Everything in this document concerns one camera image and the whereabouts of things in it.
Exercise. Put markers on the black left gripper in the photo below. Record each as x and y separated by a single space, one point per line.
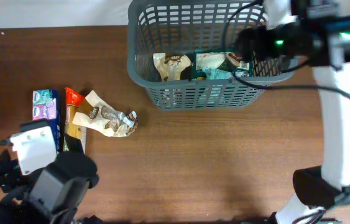
73 144

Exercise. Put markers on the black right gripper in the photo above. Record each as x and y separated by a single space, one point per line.
247 42

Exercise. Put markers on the beige brown snack bag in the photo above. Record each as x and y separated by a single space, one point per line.
95 113

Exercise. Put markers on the Kleenex tissue multipack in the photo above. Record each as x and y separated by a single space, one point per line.
46 105

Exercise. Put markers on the green snack bag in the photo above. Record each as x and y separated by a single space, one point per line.
228 61

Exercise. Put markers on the beige Pantree snack bag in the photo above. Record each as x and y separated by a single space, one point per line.
171 66

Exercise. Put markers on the mint green wipes pack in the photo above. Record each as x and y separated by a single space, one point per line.
217 74

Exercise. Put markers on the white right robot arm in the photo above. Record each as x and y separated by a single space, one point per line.
319 31

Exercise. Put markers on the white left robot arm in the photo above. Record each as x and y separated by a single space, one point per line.
15 209

